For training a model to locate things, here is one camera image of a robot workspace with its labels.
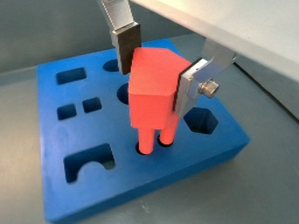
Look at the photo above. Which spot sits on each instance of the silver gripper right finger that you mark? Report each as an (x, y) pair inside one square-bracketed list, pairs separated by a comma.
[(195, 79)]

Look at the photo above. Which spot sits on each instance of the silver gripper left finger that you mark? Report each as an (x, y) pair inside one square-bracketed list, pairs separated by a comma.
[(124, 30)]

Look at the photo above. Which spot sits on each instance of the red three prong block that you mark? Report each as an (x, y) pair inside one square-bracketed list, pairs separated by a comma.
[(155, 70)]

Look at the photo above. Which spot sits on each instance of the blue foam shape board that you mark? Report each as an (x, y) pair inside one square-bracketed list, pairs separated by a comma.
[(92, 171)]

